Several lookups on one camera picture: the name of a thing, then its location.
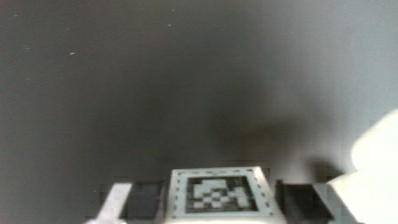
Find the white chair back frame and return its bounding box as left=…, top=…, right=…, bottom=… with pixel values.
left=329, top=108, right=398, bottom=224

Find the white tagged cube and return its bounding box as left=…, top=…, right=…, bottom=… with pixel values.
left=163, top=167, right=288, bottom=224

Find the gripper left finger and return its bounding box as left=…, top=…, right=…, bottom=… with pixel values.
left=84, top=181, right=165, bottom=224

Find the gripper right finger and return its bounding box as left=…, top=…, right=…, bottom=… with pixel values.
left=275, top=180, right=343, bottom=224

